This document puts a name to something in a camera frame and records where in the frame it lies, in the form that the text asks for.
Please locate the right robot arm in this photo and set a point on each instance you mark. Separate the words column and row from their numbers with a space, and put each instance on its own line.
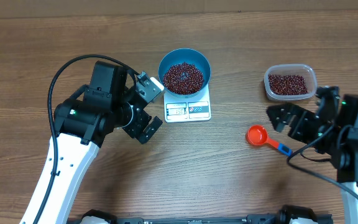
column 343, row 156

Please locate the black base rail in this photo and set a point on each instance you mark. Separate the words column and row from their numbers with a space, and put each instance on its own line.
column 287, row 214

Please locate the blue bowl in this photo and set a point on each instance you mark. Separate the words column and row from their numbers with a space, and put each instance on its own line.
column 189, row 56

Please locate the clear plastic container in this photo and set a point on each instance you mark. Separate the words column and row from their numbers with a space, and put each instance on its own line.
column 291, row 69

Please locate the white kitchen scale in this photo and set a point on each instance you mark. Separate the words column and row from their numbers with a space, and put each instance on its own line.
column 181, row 110

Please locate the red measuring scoop blue handle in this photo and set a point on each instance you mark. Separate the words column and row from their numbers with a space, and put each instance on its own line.
column 257, row 136

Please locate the red beans in bowl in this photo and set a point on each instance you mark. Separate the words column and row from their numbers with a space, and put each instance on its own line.
column 183, row 79

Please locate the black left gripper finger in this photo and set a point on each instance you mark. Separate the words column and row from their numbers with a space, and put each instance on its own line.
column 144, row 97
column 148, row 128

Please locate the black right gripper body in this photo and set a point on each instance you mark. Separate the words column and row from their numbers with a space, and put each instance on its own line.
column 304, row 129

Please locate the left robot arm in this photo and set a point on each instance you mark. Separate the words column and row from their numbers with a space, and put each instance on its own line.
column 115, row 98

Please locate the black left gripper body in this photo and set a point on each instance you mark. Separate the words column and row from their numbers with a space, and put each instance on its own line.
column 138, row 122

